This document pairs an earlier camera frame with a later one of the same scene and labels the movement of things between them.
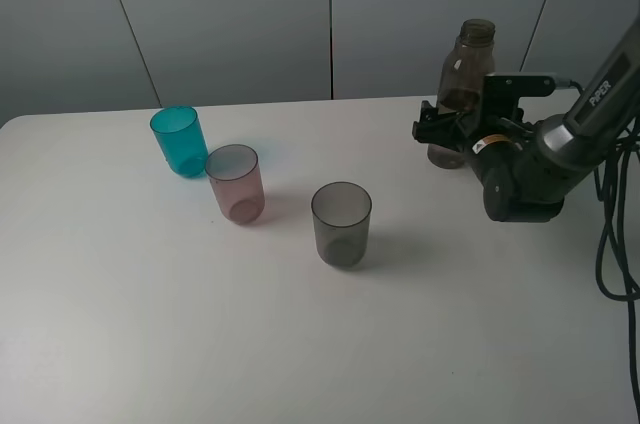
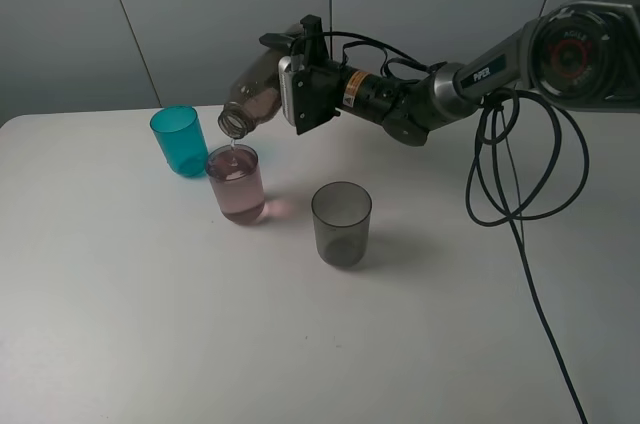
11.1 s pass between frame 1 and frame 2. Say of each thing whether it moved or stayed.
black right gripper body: moved
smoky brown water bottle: moved
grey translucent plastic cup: stayed
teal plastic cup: stayed
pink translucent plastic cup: stayed
